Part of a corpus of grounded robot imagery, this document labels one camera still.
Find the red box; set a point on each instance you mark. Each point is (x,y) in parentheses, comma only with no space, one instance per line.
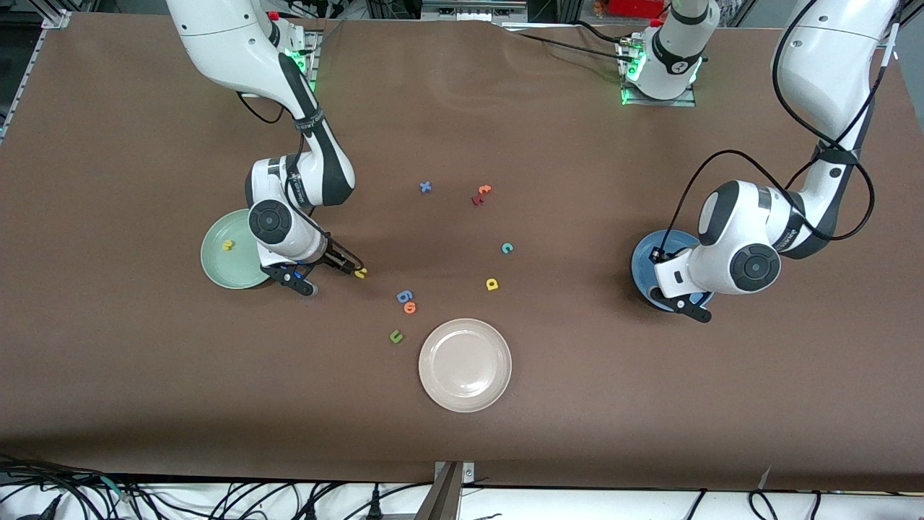
(635,7)

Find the blue foam letter g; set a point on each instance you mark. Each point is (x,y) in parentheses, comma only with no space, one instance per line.
(402,299)

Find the short aluminium frame profile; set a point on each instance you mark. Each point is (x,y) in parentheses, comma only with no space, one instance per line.
(895,40)

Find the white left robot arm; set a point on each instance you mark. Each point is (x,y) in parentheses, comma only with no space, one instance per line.
(823,65)

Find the blue round plate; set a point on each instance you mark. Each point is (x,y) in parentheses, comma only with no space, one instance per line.
(642,267)

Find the brown table cover sheet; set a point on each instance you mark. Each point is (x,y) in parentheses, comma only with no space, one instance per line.
(462,433)

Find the grey metal box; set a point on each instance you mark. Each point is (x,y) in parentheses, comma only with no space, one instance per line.
(473,9)

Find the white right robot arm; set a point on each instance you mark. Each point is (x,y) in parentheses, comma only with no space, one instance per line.
(216,36)

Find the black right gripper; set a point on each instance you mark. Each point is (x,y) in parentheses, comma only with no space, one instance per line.
(333,257)

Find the light green round plate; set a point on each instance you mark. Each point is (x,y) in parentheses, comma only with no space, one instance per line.
(224,267)

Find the beige round plate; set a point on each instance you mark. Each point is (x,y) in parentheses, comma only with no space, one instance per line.
(465,365)

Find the grey metal bracket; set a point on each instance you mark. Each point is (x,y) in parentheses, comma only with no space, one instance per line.
(444,498)

